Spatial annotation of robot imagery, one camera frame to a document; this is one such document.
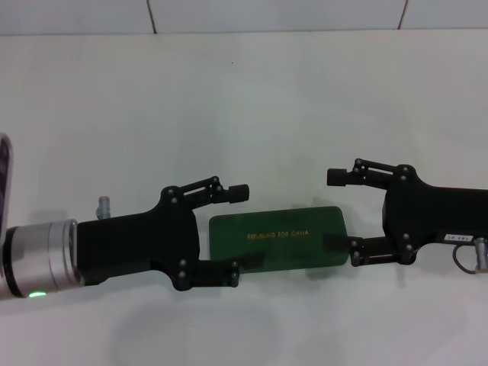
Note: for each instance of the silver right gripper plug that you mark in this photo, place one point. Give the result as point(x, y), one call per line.
point(482, 253)

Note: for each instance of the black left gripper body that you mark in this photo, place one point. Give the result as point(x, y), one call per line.
point(133, 244)

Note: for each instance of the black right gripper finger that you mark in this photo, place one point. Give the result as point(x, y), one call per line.
point(335, 242)
point(337, 177)

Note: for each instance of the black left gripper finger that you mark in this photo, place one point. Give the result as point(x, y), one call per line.
point(238, 193)
point(251, 261)

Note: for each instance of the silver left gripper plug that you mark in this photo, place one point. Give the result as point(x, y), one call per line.
point(103, 207)

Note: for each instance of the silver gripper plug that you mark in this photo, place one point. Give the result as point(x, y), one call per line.
point(482, 253)
point(103, 207)

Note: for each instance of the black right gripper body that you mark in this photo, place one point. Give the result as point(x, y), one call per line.
point(427, 217)

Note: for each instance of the green glasses case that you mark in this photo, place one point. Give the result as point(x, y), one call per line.
point(278, 236)

